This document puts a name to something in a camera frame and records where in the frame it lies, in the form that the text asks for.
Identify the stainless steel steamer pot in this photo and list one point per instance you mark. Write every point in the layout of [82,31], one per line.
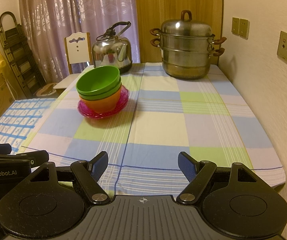
[186,46]

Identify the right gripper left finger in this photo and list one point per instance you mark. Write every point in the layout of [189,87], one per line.
[87,175]

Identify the double wall socket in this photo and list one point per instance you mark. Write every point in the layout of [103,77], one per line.
[240,27]

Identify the blue checked cloth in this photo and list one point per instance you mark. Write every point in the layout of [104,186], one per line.
[20,118]

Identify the stainless steel kettle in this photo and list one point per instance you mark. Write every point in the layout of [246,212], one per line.
[111,49]

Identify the white wooden chair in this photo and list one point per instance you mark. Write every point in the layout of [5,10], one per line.
[78,50]

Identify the green plastic bowl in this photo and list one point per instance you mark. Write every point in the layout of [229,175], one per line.
[98,80]

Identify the orange plastic bowl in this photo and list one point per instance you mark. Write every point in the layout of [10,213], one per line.
[103,105]

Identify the lilac curtain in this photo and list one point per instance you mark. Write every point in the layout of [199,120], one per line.
[47,22]

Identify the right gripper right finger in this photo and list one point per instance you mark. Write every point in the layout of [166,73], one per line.
[198,174]

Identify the black folding ladder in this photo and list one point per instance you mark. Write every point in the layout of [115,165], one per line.
[20,57]

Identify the checkered tablecloth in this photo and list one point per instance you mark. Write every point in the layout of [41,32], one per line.
[206,118]

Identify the large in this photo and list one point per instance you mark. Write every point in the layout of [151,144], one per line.
[102,95]

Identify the beige floor basin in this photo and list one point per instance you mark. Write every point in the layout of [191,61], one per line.
[47,91]

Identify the pink glass plate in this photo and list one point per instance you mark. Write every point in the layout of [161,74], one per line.
[85,111]

